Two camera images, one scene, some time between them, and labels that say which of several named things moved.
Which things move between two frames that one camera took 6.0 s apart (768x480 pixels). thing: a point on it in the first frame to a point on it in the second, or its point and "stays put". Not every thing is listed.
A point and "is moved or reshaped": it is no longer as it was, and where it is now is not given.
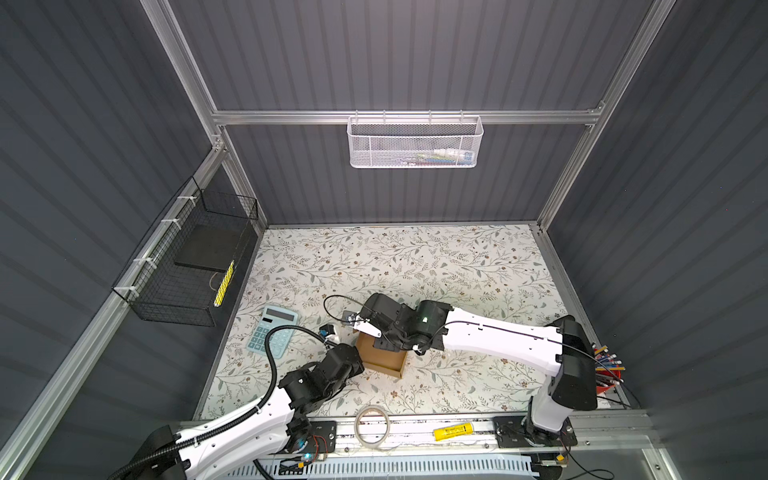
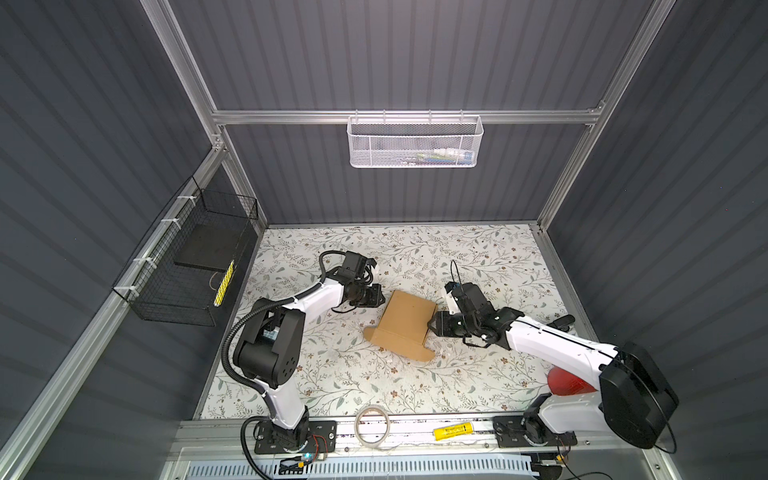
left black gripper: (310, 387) to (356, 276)
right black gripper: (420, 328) to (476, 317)
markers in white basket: (445, 156) stays put
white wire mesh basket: (415, 142) stays put
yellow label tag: (455, 430) stays put
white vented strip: (346, 467) stays put
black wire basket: (178, 274) stays put
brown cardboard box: (386, 360) is moved or reshaped
